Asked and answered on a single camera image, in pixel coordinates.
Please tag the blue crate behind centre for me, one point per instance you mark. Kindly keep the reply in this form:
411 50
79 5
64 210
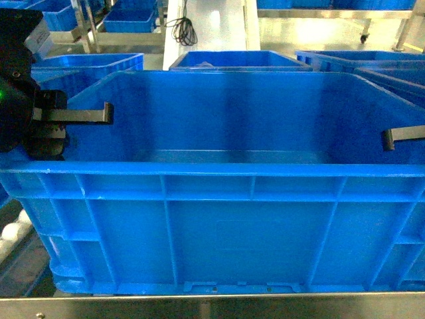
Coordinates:
238 61

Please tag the steel rack far right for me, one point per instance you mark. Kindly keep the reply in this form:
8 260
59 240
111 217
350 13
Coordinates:
365 10

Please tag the blue crate far shelf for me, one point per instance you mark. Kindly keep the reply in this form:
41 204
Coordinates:
132 17

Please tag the blue crate behind left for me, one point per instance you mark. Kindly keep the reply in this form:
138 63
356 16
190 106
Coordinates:
73 73

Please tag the steel roller shelf frame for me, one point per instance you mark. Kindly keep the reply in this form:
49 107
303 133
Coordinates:
212 304

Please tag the large blue plastic crate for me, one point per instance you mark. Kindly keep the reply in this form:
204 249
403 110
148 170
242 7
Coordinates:
230 183

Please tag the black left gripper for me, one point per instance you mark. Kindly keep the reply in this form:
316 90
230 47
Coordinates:
29 115

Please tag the blue crate behind right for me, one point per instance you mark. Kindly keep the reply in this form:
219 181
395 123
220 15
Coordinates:
400 73

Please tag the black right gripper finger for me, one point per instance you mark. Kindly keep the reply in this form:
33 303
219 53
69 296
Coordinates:
391 136

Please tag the blue crate far top left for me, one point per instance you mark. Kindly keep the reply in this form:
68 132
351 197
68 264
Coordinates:
59 15

